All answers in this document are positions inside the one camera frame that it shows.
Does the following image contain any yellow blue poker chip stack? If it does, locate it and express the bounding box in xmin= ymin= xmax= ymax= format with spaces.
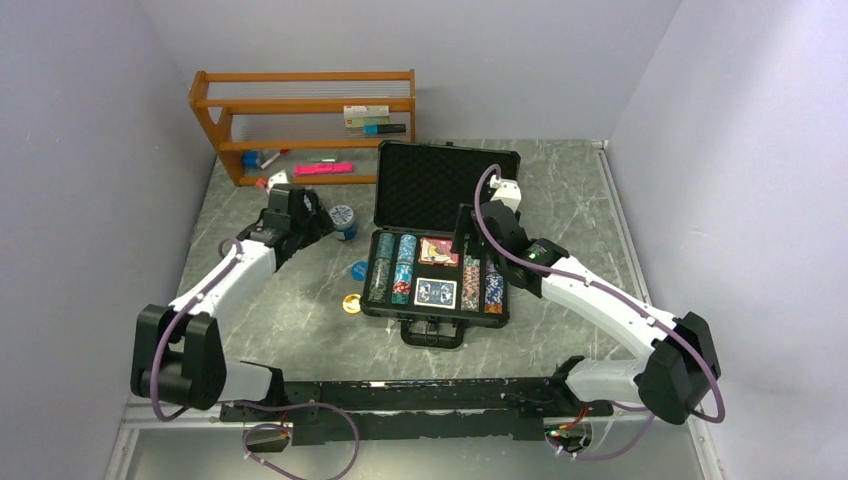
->
xmin=368 ymin=258 xmax=392 ymax=303

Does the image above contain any teal marker pen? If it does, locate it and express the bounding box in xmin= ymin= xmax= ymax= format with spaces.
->
xmin=362 ymin=123 xmax=407 ymax=136

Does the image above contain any blue round dealer chip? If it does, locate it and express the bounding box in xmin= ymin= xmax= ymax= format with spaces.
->
xmin=350 ymin=261 xmax=368 ymax=281

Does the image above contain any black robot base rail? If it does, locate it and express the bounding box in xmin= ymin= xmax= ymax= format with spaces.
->
xmin=220 ymin=377 xmax=613 ymax=446

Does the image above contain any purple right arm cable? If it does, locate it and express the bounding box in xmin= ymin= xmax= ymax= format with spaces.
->
xmin=471 ymin=164 xmax=726 ymax=462

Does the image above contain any yellow dealer button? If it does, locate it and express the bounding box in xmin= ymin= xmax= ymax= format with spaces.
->
xmin=342 ymin=293 xmax=361 ymax=315

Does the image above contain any red white chip stack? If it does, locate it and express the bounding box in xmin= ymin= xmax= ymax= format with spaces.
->
xmin=392 ymin=281 xmax=411 ymax=295

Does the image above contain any white red box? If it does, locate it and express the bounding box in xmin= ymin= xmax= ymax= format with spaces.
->
xmin=343 ymin=105 xmax=390 ymax=121

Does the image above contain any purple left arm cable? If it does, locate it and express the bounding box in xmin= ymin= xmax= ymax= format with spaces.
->
xmin=150 ymin=237 xmax=362 ymax=480

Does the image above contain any blue capped small bottle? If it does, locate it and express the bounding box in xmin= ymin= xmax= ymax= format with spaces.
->
xmin=241 ymin=150 xmax=264 ymax=169

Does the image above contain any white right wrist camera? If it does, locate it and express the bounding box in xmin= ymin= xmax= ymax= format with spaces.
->
xmin=489 ymin=175 xmax=522 ymax=212

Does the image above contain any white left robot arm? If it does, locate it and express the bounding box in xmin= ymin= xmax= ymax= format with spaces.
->
xmin=130 ymin=184 xmax=335 ymax=422

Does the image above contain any blue playing card deck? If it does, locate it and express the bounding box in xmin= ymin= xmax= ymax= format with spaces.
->
xmin=413 ymin=278 xmax=457 ymax=310

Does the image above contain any orange wooden shelf rack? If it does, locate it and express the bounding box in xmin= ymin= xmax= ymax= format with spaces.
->
xmin=188 ymin=69 xmax=417 ymax=186

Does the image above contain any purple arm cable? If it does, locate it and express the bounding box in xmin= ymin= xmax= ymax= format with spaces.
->
xmin=471 ymin=164 xmax=726 ymax=462
xmin=150 ymin=237 xmax=362 ymax=480

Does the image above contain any pink white chip stack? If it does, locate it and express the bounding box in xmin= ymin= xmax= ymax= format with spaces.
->
xmin=461 ymin=257 xmax=480 ymax=312

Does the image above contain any teal green poker chip stack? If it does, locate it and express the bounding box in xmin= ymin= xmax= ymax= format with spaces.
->
xmin=375 ymin=232 xmax=395 ymax=260

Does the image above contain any red playing card deck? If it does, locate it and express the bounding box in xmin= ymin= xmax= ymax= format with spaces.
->
xmin=418 ymin=237 xmax=460 ymax=267

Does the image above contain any light blue poker chip stack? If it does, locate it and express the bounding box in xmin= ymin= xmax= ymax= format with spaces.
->
xmin=397 ymin=234 xmax=417 ymax=264

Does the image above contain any pink highlighter marker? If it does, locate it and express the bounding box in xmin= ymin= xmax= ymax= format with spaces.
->
xmin=294 ymin=162 xmax=355 ymax=176

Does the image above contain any black poker set case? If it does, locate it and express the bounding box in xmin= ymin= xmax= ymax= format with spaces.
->
xmin=361 ymin=140 xmax=520 ymax=349

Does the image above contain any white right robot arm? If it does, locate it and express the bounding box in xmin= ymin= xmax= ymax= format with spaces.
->
xmin=454 ymin=201 xmax=726 ymax=425

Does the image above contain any red white marker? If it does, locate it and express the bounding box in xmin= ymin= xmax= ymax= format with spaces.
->
xmin=260 ymin=149 xmax=288 ymax=170

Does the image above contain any blue white lidded jar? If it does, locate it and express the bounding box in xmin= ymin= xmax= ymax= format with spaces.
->
xmin=328 ymin=204 xmax=358 ymax=241

